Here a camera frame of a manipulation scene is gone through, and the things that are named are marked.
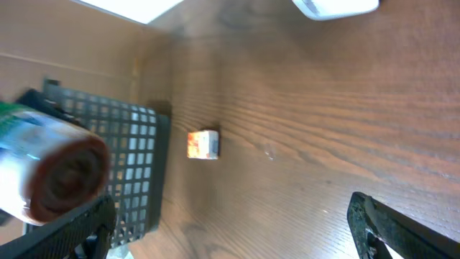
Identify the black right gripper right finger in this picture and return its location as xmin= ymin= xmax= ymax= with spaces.
xmin=346 ymin=192 xmax=459 ymax=258

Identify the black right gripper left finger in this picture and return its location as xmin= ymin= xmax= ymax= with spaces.
xmin=1 ymin=196 xmax=116 ymax=259

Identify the green lid white jar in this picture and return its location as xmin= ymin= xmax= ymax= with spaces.
xmin=1 ymin=103 xmax=110 ymax=226

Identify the orange snack box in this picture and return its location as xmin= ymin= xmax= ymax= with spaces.
xmin=187 ymin=130 xmax=219 ymax=160

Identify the white barcode scanner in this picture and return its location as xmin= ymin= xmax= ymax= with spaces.
xmin=293 ymin=0 xmax=380 ymax=21

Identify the grey plastic mesh basket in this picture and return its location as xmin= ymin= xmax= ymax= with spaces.
xmin=16 ymin=77 xmax=172 ymax=249

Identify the brown cardboard panel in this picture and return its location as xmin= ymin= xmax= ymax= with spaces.
xmin=1 ymin=0 xmax=167 ymax=103

